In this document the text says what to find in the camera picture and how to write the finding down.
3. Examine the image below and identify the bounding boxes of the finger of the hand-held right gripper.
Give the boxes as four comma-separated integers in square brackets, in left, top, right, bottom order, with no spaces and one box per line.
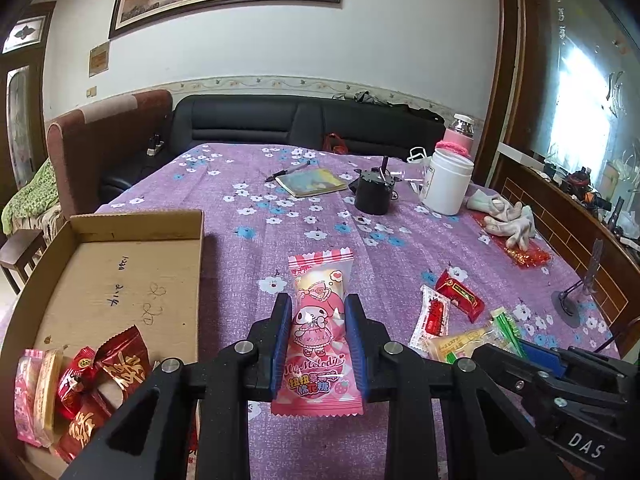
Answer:
[471,343,568,403]
[519,340,626,380]

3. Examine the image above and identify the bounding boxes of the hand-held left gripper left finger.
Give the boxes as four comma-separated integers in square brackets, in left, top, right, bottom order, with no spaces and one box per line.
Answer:
[60,292,293,480]

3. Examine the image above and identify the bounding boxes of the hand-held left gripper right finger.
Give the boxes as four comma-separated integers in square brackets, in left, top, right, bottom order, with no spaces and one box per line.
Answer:
[344,294,571,480]

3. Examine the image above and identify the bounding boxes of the pink cartoon snack packet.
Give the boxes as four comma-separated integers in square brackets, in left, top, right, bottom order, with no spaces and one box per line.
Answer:
[271,247,365,417]

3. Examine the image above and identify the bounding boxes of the dark red gold-print snack packet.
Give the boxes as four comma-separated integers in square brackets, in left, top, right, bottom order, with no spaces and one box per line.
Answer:
[52,395,116,463]
[95,325,153,406]

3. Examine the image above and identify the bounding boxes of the cardboard box tray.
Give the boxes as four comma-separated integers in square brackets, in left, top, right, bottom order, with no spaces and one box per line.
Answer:
[0,209,206,476]

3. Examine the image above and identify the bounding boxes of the small red candy packet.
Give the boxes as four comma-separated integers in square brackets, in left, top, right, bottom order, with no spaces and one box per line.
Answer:
[56,346,103,421]

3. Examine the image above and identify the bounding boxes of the yellow cake packet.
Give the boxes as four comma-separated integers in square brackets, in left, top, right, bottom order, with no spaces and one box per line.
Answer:
[37,347,65,436]

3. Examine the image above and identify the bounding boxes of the green white snack packet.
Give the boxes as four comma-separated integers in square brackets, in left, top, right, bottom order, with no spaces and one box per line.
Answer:
[490,307,528,358]

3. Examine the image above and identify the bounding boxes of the large yellow biscuit packet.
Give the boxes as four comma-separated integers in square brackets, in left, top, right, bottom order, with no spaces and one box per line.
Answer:
[425,325,501,363]

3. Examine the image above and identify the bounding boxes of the grey phone stand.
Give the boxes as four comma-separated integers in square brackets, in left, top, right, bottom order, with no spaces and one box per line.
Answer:
[551,239,606,330]

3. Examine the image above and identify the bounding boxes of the small white red snack packet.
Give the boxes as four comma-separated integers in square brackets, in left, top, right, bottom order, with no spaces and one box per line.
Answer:
[409,285,451,353]

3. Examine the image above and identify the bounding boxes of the red chocolate bar packet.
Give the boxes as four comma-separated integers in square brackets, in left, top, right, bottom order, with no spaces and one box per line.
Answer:
[435,269,486,323]

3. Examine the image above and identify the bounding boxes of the red foil packet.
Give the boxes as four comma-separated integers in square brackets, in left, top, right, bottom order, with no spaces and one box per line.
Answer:
[472,212,553,268]

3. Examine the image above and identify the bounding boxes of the purple floral tablecloth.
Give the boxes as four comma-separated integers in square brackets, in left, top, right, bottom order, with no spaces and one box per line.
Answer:
[95,142,623,480]

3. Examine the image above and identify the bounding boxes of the white cotton gloves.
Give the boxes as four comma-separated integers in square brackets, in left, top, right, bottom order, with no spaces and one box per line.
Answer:
[466,195,537,251]

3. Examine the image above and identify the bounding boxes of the wooden cabinet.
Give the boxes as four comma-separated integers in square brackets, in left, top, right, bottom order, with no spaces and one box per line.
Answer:
[472,0,640,356]

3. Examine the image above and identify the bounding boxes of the black round device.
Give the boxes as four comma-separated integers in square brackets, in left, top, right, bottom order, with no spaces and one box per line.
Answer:
[348,156,403,216]

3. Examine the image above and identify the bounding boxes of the notebook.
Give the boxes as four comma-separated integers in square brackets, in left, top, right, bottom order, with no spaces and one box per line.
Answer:
[274,167,349,198]

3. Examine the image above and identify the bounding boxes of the pen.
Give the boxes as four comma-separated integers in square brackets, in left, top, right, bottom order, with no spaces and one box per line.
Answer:
[265,161,312,182]

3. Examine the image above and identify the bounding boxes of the clear plastic container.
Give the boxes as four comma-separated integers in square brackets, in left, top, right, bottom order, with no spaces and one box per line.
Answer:
[400,157,433,201]

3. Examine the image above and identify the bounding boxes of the orange black power tool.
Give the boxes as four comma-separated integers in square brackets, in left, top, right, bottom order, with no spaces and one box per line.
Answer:
[565,170,613,211]

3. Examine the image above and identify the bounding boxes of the white plastic jar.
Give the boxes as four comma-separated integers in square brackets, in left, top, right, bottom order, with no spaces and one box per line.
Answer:
[421,149,475,216]

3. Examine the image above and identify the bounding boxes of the red bag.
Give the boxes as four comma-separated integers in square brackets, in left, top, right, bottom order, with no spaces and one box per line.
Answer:
[322,132,349,155]

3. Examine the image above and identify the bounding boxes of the black leather sofa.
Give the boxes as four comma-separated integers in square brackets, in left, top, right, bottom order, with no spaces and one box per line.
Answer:
[102,94,446,191]

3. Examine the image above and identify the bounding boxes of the pink sleeved bottle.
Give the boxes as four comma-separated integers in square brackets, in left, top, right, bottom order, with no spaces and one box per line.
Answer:
[434,114,475,161]

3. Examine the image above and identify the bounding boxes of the black bag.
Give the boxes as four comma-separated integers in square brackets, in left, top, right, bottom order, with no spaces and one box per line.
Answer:
[400,105,446,123]

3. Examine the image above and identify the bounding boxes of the dark cloth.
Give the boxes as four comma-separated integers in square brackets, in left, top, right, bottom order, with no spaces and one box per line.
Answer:
[332,90,396,108]

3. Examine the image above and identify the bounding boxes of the pale pink snack packet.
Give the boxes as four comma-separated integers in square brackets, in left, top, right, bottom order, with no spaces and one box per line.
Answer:
[14,349,46,447]

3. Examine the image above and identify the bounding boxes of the brown armchair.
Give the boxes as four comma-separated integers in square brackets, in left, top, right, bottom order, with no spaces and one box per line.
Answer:
[46,89,174,218]

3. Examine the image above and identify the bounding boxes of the wooden stool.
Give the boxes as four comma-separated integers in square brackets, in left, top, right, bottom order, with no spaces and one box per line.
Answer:
[0,229,48,296]

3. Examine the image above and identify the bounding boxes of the large glass mirror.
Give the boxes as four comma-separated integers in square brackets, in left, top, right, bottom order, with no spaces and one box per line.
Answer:
[530,0,640,191]

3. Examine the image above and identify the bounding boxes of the green cloth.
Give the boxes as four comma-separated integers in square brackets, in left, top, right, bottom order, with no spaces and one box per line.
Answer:
[0,157,63,236]

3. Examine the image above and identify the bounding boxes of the wooden glass door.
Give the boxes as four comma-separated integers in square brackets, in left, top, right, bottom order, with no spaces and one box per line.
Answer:
[0,1,57,211]

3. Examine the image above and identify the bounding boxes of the small wall plaque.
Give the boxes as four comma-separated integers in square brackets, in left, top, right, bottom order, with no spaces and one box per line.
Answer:
[89,41,111,77]

